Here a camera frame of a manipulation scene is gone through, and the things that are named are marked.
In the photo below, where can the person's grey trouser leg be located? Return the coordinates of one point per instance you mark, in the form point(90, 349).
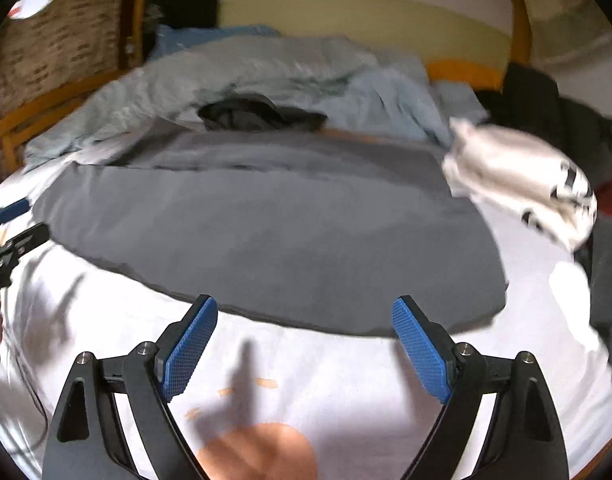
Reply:
point(611, 270)

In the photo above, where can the light blue duvet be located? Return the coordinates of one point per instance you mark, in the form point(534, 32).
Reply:
point(210, 75)

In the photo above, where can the white and green headboard panel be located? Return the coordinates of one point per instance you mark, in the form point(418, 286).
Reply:
point(366, 15)

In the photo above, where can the black hanging garment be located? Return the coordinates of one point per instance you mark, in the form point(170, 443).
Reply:
point(185, 0)

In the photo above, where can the white printed sweatshirt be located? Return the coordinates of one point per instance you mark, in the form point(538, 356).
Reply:
point(501, 165)

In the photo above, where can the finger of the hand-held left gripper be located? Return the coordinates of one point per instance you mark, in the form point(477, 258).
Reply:
point(10, 210)
point(28, 240)

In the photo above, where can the wooden bed frame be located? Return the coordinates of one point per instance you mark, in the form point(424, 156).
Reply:
point(522, 30)

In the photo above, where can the black jacket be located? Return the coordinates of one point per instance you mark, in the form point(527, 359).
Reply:
point(531, 95)

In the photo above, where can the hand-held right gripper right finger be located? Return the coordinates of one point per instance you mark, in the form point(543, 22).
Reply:
point(421, 350)

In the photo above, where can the patterned beige curtain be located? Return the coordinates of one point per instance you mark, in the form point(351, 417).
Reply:
point(60, 50)

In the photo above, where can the blue pillow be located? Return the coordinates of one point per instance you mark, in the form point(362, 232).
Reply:
point(185, 40)

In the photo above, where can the orange pillow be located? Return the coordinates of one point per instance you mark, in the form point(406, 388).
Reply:
point(461, 72)

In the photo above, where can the grey hooded jacket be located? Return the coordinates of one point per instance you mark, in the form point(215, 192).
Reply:
point(286, 235)

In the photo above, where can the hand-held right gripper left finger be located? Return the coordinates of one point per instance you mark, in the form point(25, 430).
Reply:
point(190, 350)

